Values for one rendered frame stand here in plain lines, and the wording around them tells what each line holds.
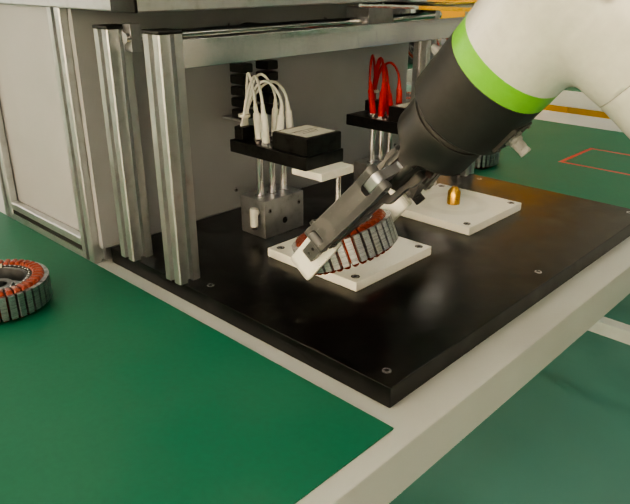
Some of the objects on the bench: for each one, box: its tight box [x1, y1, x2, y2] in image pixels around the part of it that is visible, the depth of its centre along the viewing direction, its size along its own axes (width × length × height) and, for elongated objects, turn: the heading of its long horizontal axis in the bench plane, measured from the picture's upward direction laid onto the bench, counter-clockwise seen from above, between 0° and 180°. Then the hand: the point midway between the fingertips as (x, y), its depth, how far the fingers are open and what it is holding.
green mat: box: [473, 119, 630, 223], centre depth 152 cm, size 94×61×1 cm, turn 46°
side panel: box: [0, 2, 112, 264], centre depth 92 cm, size 28×3×32 cm, turn 46°
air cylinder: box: [241, 183, 303, 239], centre depth 93 cm, size 5×8×6 cm
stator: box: [0, 259, 52, 325], centre depth 76 cm, size 11×11×4 cm
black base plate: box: [111, 172, 630, 408], centre depth 95 cm, size 47×64×2 cm
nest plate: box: [400, 183, 522, 235], centre depth 101 cm, size 15×15×1 cm
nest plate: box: [268, 236, 431, 292], centre depth 85 cm, size 15×15×1 cm
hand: (345, 237), depth 71 cm, fingers closed on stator, 11 cm apart
